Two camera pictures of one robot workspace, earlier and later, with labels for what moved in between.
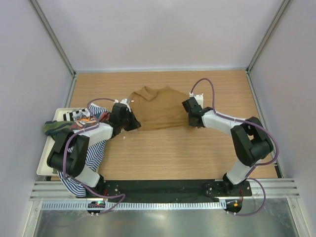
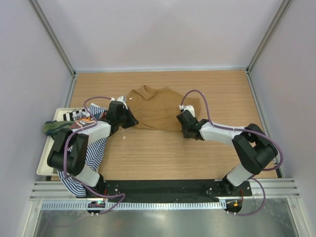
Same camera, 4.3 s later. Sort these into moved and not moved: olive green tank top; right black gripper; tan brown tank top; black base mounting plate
Moved: right black gripper
Not moved: tan brown tank top; black base mounting plate; olive green tank top
